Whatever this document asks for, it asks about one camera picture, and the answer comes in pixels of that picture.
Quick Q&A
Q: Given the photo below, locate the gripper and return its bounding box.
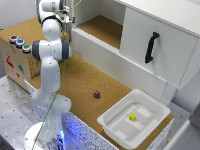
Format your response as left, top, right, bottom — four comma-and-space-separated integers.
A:
61, 5, 75, 24

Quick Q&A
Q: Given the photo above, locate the white cabinet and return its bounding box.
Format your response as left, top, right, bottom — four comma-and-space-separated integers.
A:
68, 0, 200, 107

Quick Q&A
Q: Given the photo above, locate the purple block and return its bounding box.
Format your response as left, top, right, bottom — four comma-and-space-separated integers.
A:
93, 90, 101, 99

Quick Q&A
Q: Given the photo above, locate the yellow block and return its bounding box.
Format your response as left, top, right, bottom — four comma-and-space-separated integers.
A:
128, 113, 138, 122

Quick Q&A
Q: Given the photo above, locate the green button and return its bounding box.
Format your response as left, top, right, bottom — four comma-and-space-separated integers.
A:
21, 43, 32, 54

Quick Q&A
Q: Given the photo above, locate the blue button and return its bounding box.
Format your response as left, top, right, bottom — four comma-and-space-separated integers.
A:
15, 38, 26, 49

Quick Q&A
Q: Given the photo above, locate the red button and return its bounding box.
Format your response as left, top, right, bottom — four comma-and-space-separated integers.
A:
9, 35, 19, 45

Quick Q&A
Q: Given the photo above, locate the wooden drawer box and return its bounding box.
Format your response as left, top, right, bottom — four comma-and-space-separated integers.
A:
0, 17, 70, 92

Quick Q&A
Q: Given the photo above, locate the white sliding door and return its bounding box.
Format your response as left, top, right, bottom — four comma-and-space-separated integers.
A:
119, 6, 200, 88

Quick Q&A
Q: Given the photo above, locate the white plastic box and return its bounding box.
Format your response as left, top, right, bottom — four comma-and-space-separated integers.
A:
96, 88, 172, 150

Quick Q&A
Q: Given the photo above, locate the green cable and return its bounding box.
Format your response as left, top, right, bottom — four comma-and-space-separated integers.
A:
32, 0, 83, 150

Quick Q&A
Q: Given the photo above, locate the black door handle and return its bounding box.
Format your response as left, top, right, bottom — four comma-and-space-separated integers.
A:
144, 31, 160, 64

